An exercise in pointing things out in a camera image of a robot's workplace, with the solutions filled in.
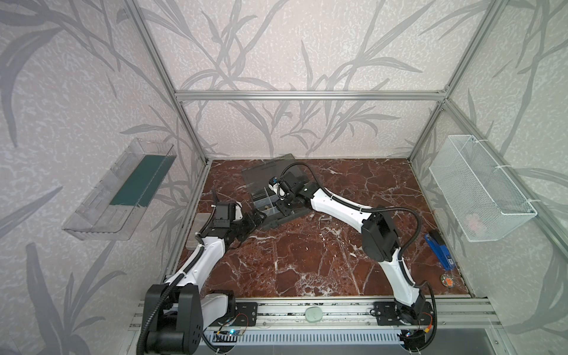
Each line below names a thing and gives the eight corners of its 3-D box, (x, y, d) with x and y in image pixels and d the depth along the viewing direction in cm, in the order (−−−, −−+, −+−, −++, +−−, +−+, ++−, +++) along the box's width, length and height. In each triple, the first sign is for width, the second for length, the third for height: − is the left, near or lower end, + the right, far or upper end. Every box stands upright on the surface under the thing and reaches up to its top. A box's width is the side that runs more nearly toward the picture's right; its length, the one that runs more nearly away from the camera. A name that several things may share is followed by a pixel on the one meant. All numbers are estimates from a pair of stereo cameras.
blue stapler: (445, 271, 85) (451, 268, 82) (423, 238, 94) (427, 233, 91) (453, 269, 86) (459, 265, 83) (430, 236, 95) (435, 231, 92)
